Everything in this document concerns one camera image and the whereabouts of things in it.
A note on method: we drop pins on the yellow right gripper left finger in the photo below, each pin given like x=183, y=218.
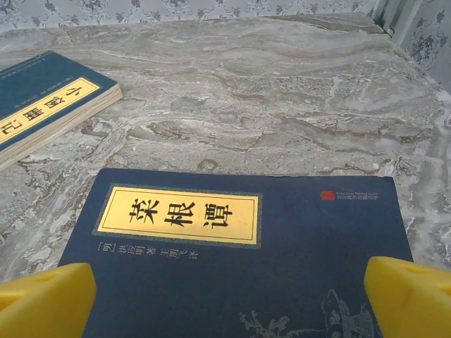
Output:
x=42, y=303

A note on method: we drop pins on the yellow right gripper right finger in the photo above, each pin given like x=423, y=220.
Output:
x=412, y=303

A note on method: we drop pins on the dark navy book gold label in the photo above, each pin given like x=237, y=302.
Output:
x=282, y=264

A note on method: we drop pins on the teal blue book gold label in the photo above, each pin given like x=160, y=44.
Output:
x=42, y=105

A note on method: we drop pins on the aluminium corner post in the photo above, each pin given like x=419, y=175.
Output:
x=384, y=14

